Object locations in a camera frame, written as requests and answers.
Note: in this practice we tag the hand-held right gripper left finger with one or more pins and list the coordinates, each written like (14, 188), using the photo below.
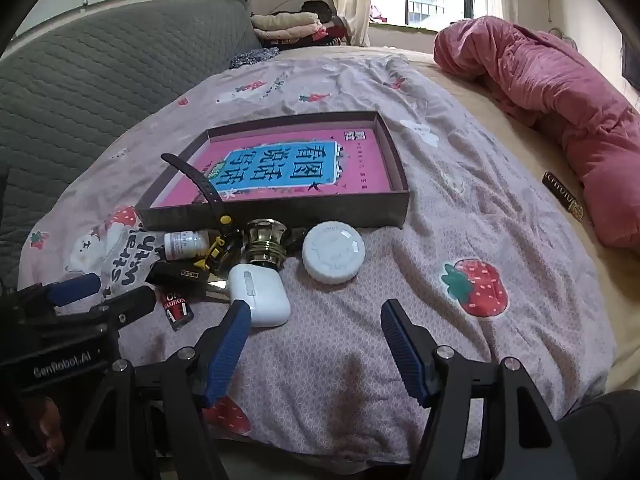
(227, 355)

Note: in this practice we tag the black and yellow wristwatch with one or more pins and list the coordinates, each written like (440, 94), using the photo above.
(202, 180)

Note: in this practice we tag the shallow brown cardboard box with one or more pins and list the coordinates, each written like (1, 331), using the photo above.
(310, 212)

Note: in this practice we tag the pile of folded clothes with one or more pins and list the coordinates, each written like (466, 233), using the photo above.
(290, 25)

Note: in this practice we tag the red and black tube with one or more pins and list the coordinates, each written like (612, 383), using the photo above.
(177, 310)

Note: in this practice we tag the beige mattress sheet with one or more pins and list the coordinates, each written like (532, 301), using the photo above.
(500, 130)

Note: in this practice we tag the grey quilted headboard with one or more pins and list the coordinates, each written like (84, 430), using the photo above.
(100, 70)

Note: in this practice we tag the black and gold mattress label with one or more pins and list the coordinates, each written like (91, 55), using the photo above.
(562, 195)

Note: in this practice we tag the white earbuds case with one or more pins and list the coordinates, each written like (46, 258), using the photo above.
(262, 295)

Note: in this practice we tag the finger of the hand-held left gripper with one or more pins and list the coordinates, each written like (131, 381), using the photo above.
(75, 287)
(130, 305)

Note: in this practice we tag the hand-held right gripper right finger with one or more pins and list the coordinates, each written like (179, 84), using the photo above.
(400, 350)

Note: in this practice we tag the pink quilt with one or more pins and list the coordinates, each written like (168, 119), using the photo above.
(550, 90)

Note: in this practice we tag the person's left hand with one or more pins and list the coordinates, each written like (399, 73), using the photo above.
(50, 425)

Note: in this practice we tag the small white pill bottle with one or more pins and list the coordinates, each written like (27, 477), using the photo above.
(185, 245)

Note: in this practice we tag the pink and blue book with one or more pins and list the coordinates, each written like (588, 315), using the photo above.
(295, 165)

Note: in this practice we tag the dark floral cloth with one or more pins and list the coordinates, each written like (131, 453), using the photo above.
(252, 57)

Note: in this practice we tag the white round jar lid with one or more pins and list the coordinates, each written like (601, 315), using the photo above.
(332, 252)

